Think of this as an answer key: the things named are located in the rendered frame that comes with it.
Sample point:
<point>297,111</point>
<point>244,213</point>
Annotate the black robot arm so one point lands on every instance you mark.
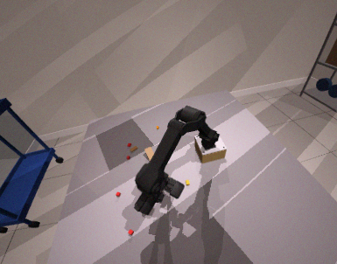
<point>151,179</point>

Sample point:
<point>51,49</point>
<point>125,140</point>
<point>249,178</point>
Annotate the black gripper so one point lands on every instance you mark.
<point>174,187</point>

